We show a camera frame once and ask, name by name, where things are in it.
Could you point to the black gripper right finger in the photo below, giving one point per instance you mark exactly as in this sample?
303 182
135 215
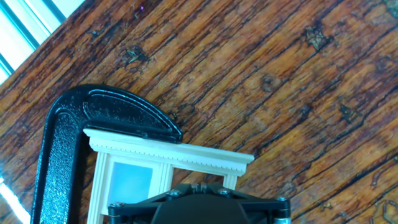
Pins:
267 208

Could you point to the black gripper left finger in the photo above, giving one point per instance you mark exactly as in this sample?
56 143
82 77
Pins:
136 208

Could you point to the black C-clamp with steel screw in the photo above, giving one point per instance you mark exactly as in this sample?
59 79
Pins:
56 155

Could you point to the wood grain table mat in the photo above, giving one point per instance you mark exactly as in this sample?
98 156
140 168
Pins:
280 93

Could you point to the miniature wooden window frame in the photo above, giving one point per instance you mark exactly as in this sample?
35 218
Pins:
171 152

